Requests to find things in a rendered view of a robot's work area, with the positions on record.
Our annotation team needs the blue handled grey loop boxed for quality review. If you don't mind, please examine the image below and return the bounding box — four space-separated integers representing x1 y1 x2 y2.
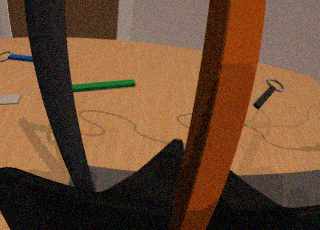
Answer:
0 50 33 62

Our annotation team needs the green rod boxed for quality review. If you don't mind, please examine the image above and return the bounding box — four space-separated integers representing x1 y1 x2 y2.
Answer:
72 79 136 91

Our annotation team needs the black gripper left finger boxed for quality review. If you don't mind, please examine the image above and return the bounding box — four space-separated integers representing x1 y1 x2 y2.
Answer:
0 138 184 230

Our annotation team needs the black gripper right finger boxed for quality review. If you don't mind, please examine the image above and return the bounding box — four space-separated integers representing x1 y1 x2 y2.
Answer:
205 170 320 230

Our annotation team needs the grey loop with black handle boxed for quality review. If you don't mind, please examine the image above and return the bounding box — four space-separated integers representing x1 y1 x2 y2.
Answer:
253 78 284 109

